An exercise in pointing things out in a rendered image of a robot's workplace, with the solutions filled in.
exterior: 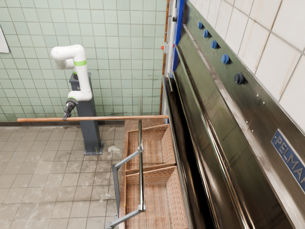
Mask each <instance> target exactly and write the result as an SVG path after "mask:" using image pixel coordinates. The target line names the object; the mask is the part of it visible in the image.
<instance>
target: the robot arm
mask: <svg viewBox="0 0 305 229"><path fill-rule="evenodd" d="M51 56H52V58H53V59H54V60H55V61H54V65H55V67H56V68H57V69H59V70H66V69H73V72H74V75H73V78H74V79H76V80H79V84H80V89H81V91H71V92H69V94H68V99H67V101H66V107H65V110H64V112H65V113H64V116H63V119H62V120H66V119H67V117H71V115H72V114H71V111H72V110H73V109H74V108H75V106H76V104H78V103H77V101H89V100H91V99H92V97H93V94H92V91H91V88H90V84H89V78H88V68H87V61H86V54H85V50H84V48H83V46H81V45H71V46H62V47H58V46H57V47H54V48H53V49H52V50H51Z"/></svg>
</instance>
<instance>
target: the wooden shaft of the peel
mask: <svg viewBox="0 0 305 229"><path fill-rule="evenodd" d="M62 119H63V118H24V119H17V121H18V122H37V121H75V120H113V119H168V115H143V116H103V117H67V119H66V120H62Z"/></svg>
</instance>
